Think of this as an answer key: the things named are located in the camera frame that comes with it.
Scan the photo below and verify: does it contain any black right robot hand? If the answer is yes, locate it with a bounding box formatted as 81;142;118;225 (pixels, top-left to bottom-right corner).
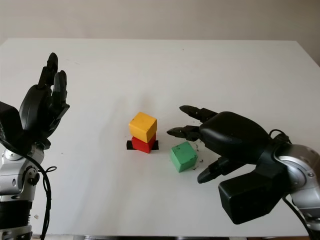
166;105;278;185

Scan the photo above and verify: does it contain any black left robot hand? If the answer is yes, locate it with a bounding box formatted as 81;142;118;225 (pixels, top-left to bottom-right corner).
18;52;71;147

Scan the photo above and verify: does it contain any green wooden block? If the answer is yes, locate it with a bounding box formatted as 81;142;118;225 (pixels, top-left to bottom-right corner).
170;141;199;173

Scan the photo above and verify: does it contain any red wooden block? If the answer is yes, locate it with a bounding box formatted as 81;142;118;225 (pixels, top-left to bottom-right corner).
131;133;157;154

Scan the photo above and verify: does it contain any yellow wooden block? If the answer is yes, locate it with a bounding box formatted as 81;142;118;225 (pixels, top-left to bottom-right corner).
128;111;158;144

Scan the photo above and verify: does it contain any black tape marker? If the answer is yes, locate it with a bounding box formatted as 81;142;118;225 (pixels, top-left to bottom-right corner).
126;139;160;151

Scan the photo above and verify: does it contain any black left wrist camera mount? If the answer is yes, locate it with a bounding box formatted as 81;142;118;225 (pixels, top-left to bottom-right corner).
0;101;26;151

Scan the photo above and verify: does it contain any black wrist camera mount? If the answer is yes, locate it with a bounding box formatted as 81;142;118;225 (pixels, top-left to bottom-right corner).
0;101;26;151
218;164;288;225

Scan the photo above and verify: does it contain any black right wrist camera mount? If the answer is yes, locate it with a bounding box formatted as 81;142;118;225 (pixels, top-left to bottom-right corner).
218;164;288;225

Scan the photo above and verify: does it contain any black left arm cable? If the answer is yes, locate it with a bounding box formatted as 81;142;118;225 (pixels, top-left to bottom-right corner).
4;144;57;240

